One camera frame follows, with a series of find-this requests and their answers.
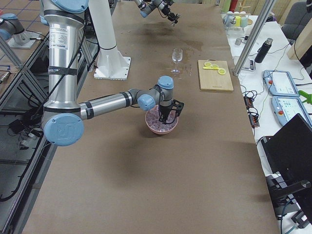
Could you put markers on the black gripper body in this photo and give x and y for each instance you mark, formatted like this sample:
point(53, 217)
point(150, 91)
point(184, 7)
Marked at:
point(164, 111)
point(167, 11)

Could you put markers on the green grabber tool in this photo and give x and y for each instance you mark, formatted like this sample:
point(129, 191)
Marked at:
point(308, 97)

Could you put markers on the clear ice cubes pile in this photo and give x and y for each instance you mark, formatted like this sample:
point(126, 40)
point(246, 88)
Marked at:
point(153, 122)

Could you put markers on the yellow cup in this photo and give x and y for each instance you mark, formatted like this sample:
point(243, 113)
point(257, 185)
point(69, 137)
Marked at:
point(237, 21)

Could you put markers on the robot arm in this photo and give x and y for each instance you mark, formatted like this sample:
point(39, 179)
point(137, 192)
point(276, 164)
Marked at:
point(63, 116)
point(163, 6)

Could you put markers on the black water bottle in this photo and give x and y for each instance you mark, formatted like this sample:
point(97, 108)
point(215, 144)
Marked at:
point(263, 50)

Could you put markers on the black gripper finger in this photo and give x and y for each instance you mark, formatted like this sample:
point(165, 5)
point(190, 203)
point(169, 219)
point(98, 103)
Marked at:
point(163, 119)

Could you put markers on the yellow plastic knife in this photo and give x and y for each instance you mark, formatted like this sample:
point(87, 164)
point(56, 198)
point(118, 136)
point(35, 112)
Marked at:
point(211, 68)

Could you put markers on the aluminium frame post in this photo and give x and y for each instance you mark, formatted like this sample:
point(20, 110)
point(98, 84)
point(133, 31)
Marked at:
point(267, 8)

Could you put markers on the lemon slice lower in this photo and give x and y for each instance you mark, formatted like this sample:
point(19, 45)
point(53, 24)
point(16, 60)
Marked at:
point(222, 71)

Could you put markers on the lower teach pendant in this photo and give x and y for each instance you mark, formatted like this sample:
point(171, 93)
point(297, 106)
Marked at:
point(285, 108)

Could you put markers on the clear wine glass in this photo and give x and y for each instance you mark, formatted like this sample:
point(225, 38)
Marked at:
point(177, 56)

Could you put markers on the black monitor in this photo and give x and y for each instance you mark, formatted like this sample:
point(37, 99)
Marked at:
point(289, 152)

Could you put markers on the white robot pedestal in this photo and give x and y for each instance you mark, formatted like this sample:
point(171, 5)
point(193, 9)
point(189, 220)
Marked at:
point(111, 64)

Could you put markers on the pink bowl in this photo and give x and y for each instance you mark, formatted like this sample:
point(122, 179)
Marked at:
point(161, 130)

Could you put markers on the lemon slice upper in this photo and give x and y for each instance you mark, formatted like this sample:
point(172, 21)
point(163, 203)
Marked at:
point(207, 64)

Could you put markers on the bamboo cutting board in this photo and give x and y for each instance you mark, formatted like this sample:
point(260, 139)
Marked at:
point(211, 80)

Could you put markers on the teach pendant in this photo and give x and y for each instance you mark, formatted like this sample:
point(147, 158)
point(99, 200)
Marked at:
point(280, 83)
point(285, 108)

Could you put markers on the upper teach pendant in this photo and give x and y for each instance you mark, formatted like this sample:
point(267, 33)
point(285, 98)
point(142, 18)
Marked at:
point(280, 83)

